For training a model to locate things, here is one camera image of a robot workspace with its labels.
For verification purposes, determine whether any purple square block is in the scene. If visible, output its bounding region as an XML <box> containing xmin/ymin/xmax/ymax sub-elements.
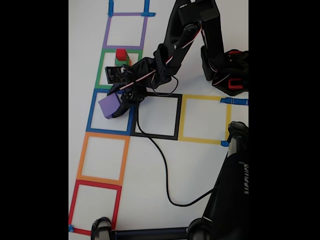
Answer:
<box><xmin>98</xmin><ymin>92</ymin><xmax>121</xmax><ymax>119</ymax></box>

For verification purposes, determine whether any green cube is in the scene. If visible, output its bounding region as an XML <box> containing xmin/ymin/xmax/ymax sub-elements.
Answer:
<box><xmin>114</xmin><ymin>56</ymin><xmax>131</xmax><ymax>67</ymax></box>

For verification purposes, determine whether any long blue tape strip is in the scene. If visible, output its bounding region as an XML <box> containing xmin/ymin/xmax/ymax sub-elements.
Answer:
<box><xmin>219</xmin><ymin>97</ymin><xmax>249</xmax><ymax>106</ymax></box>

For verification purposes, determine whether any black tripod stand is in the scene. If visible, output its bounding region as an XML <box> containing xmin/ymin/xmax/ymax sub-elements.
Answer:
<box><xmin>90</xmin><ymin>121</ymin><xmax>249</xmax><ymax>240</ymax></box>

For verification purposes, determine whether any red white servo wire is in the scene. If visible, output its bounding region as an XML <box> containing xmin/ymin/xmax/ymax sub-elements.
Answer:
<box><xmin>204</xmin><ymin>24</ymin><xmax>231</xmax><ymax>87</ymax></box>
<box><xmin>119</xmin><ymin>22</ymin><xmax>205</xmax><ymax>97</ymax></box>

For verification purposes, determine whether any green square frame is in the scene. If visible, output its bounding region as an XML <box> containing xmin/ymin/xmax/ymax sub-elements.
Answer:
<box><xmin>94</xmin><ymin>48</ymin><xmax>143</xmax><ymax>91</ymax></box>

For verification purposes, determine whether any blue square frame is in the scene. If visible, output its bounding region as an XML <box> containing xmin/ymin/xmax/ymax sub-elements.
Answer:
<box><xmin>86</xmin><ymin>88</ymin><xmax>138</xmax><ymax>137</ymax></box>

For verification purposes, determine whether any black square frame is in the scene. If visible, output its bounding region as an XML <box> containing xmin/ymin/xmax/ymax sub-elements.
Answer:
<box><xmin>130</xmin><ymin>91</ymin><xmax>183</xmax><ymax>141</ymax></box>

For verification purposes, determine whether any purple square frame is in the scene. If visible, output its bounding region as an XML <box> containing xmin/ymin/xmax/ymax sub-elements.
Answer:
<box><xmin>102</xmin><ymin>11</ymin><xmax>148</xmax><ymax>50</ymax></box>

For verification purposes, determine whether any yellow square frame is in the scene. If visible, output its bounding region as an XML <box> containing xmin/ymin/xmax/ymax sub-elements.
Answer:
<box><xmin>177</xmin><ymin>94</ymin><xmax>232</xmax><ymax>146</ymax></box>

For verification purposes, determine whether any orange square frame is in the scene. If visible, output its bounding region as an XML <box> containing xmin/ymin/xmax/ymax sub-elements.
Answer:
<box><xmin>76</xmin><ymin>131</ymin><xmax>131</xmax><ymax>187</ymax></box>

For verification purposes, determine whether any black camera cable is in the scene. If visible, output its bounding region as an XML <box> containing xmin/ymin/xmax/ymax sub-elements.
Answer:
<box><xmin>133</xmin><ymin>74</ymin><xmax>222</xmax><ymax>207</ymax></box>

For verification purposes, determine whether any red square frame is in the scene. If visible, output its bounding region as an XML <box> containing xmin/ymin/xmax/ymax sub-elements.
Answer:
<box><xmin>68</xmin><ymin>179</ymin><xmax>123</xmax><ymax>237</ymax></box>

